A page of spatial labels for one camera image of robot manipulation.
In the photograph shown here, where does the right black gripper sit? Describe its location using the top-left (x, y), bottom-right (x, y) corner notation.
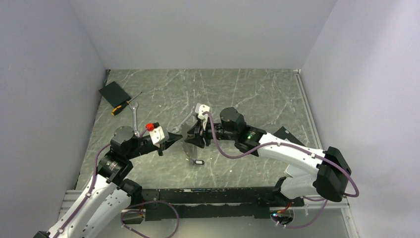
top-left (185, 117), bottom-right (237, 149)

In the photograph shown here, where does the black key tag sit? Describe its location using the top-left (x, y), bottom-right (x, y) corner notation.
top-left (193, 160), bottom-right (205, 165)

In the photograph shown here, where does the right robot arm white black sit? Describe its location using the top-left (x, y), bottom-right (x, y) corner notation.
top-left (185, 104), bottom-right (355, 206)

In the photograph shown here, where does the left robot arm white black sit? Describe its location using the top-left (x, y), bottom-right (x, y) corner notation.
top-left (35, 123), bottom-right (183, 238)

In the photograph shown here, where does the short silver wrench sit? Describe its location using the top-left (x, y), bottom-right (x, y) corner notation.
top-left (172, 109), bottom-right (195, 133)

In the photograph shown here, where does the long silver wrench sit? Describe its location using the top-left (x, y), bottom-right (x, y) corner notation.
top-left (129, 102), bottom-right (140, 137)

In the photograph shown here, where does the yellow black screwdriver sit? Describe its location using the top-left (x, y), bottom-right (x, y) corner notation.
top-left (111, 91), bottom-right (142, 116)

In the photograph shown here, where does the black box left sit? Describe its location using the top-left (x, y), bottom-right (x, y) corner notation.
top-left (99, 81), bottom-right (131, 108)

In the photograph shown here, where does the black plate right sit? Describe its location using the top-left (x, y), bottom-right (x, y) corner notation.
top-left (273, 126), bottom-right (305, 146)

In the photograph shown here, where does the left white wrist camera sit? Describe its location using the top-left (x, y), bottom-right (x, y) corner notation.
top-left (145, 122), bottom-right (169, 146)

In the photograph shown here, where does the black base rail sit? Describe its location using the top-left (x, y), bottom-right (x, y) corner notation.
top-left (128, 186), bottom-right (304, 221)

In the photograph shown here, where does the aluminium frame rail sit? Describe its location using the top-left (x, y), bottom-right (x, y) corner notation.
top-left (293, 69), bottom-right (350, 211)

